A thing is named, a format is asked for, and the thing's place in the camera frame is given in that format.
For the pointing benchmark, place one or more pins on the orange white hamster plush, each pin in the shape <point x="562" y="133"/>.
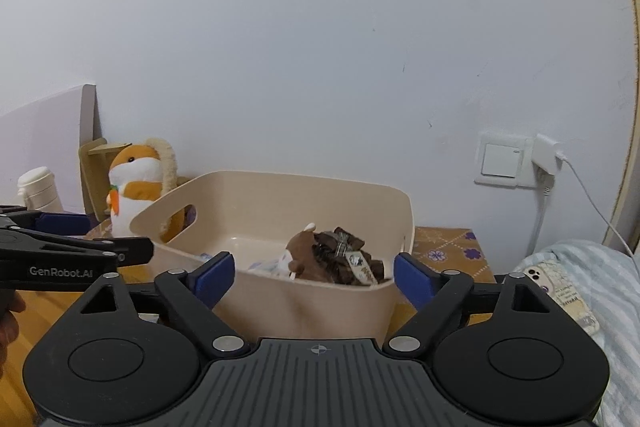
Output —
<point x="135" y="187"/>

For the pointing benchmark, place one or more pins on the floral table mat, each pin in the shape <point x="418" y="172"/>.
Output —
<point x="450" y="252"/>

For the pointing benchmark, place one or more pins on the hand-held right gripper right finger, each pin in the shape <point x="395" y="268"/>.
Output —
<point x="411" y="279"/>

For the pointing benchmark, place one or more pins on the pale lilac board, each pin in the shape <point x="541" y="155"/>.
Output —
<point x="40" y="137"/>

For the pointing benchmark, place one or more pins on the phone in cream case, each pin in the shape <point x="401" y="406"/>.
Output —
<point x="565" y="292"/>

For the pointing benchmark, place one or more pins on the white patterned cloth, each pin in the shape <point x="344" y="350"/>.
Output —
<point x="267" y="268"/>

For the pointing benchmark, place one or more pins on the person's left hand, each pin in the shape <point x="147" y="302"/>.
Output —
<point x="18" y="304"/>

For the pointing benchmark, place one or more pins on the small wooden stand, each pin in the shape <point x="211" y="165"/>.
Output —
<point x="92" y="177"/>

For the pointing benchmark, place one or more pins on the blue striped blanket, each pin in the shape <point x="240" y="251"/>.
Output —
<point x="617" y="297"/>

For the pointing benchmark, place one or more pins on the white wall switch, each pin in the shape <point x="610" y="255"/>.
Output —
<point x="500" y="159"/>

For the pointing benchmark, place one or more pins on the white charger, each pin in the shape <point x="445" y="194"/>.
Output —
<point x="546" y="152"/>

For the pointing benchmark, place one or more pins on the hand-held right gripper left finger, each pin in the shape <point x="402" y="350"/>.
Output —
<point x="216" y="278"/>

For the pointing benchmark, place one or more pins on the light wooden frame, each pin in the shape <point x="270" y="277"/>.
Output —
<point x="629" y="57"/>

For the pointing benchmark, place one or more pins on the brown plush toy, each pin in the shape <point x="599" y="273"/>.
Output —
<point x="300" y="252"/>

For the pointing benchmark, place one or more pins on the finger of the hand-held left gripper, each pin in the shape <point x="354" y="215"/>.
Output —
<point x="62" y="224"/>
<point x="132" y="251"/>

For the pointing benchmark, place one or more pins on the cream thermos bottle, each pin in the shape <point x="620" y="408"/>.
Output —
<point x="39" y="189"/>

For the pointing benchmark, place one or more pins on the beige plastic storage container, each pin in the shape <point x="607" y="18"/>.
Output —
<point x="310" y="207"/>

